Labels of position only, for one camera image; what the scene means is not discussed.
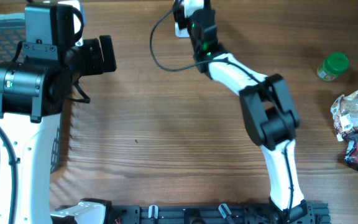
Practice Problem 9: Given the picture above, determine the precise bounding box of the white barcode scanner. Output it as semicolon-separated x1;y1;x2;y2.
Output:
175;23;189;38

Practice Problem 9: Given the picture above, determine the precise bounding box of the black red snack packet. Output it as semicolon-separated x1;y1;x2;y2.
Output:
344;132;358;171

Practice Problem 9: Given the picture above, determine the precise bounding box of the green lid glass jar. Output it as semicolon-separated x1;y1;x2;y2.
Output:
317;52;350;82

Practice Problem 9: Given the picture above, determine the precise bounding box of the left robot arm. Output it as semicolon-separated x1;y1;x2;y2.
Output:
0;1;117;223

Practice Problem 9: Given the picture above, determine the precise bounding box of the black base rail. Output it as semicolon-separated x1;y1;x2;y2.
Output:
51;203;332;224

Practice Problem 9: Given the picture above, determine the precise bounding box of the beige clear food pouch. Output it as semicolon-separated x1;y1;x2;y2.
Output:
331;90;358;141

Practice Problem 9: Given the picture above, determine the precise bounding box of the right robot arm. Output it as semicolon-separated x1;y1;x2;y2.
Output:
172;1;305;223

